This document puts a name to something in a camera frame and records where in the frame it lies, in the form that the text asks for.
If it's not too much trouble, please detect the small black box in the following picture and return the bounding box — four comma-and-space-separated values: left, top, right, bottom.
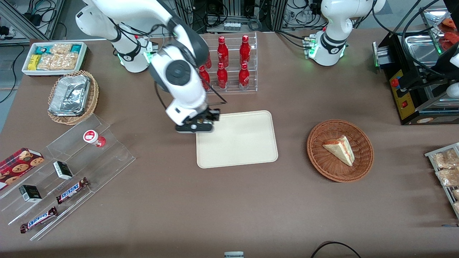
53, 161, 74, 181
19, 185, 43, 203

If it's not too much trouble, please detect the clear bag of snacks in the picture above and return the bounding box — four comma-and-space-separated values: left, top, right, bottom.
435, 168, 459, 187
432, 148, 459, 169

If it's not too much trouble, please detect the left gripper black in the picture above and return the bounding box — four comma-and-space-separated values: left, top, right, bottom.
399, 43, 459, 94

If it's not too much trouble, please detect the steel tray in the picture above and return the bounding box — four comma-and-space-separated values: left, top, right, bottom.
404, 34, 444, 67

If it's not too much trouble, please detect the aluminium frame profile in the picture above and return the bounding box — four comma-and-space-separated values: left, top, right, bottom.
0, 0, 66, 42

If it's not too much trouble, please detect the large clear cracker pack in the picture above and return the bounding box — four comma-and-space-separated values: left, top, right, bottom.
37, 53, 78, 71

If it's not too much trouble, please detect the tray of packaged snacks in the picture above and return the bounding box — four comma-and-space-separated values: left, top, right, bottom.
425, 142, 459, 220

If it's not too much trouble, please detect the red gum can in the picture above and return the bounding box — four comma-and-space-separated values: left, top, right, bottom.
83, 130, 107, 148

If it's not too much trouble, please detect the red chocolate chip cookie box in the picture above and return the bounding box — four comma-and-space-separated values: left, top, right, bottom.
0, 147, 46, 191

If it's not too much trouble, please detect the cream plastic tray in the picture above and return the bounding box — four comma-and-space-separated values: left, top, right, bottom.
195, 110, 279, 169

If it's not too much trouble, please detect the Snickers chocolate bar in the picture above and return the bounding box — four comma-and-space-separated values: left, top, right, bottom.
20, 206, 58, 234
56, 177, 90, 205

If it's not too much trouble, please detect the triangular sandwich wedge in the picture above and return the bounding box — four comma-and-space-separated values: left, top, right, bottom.
322, 135, 355, 167

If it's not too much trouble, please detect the aluminium foil tray stack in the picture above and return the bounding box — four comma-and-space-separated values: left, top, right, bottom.
48, 75, 91, 117

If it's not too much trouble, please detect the clear acrylic stepped stand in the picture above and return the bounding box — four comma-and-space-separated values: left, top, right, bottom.
0, 114, 136, 242

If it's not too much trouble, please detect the oval wicker basket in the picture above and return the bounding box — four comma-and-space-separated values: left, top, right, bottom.
47, 70, 99, 125

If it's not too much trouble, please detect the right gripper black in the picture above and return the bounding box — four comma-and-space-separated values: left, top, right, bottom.
185, 108, 221, 125

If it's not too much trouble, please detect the black cable loop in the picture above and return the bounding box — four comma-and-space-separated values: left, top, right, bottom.
310, 241, 362, 258

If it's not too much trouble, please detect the small clear cracker pack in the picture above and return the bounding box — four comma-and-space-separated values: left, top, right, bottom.
50, 43, 72, 55

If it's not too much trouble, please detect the white snack bin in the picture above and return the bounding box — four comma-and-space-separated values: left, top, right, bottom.
22, 41, 89, 77

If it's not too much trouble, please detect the clear acrylic bottle rack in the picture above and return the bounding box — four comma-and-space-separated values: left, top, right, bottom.
199, 32, 258, 94

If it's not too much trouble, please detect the black machine with yellow panel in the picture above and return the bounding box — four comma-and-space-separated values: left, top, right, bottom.
372, 32, 459, 126

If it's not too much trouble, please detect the round brown wicker basket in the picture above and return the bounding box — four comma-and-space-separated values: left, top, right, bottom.
307, 119, 375, 183

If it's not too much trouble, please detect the yellow snack packet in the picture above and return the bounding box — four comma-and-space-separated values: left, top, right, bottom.
28, 54, 42, 71

